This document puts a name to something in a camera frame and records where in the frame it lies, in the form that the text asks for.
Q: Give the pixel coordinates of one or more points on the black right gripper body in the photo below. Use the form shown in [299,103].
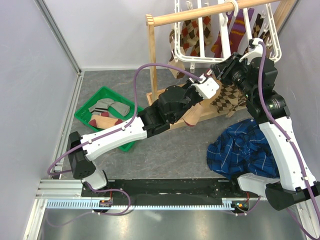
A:
[237,72]

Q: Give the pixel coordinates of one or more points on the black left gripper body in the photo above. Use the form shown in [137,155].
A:
[192,97]

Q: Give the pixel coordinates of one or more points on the beige sock maroon purple stripes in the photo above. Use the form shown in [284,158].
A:
[192,116]

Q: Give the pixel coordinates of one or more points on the white plastic clip hanger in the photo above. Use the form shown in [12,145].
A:
[264,28]

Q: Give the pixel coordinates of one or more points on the green plastic tray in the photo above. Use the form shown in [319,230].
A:
[84,116]

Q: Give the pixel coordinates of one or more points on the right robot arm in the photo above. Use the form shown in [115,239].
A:
[296,183]

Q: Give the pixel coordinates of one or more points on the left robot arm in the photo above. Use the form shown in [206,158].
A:
[155,119]

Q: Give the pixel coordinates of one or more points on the cream brown striped sock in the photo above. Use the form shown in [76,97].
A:
[177,67]

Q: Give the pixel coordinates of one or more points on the brown argyle sock left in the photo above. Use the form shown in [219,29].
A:
[224,99]

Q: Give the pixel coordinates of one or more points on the grey sock black stripes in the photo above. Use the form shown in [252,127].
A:
[103,106]

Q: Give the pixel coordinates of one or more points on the blue plaid shirt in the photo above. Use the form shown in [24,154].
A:
[242,148]

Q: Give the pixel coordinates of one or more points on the beige sock maroon toe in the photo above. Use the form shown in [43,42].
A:
[103,122]

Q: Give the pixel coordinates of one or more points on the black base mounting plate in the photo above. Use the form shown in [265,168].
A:
[207,187]

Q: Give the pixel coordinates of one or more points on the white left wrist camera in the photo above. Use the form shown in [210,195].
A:
[206,86]

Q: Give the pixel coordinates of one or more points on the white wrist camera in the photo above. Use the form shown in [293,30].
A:
[206,86]
[257,49]

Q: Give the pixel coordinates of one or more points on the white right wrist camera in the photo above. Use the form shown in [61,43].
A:
[257,49]

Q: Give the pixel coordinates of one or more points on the blue slotted cable duct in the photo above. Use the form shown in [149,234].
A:
[87,204]

